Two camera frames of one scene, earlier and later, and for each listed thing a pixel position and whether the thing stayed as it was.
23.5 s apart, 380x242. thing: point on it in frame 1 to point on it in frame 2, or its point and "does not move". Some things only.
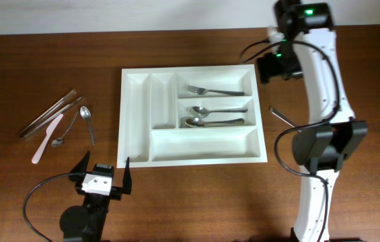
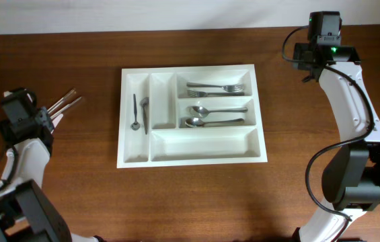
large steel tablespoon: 200,112 does not move
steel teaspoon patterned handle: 85,113 to 144,103
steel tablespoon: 196,122 does not move
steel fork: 274,111 to 228,88
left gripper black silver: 116,191 to 8,126
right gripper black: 266,68 to 299,52
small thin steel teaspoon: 58,141 to 135,126
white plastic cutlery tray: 190,115 does not move
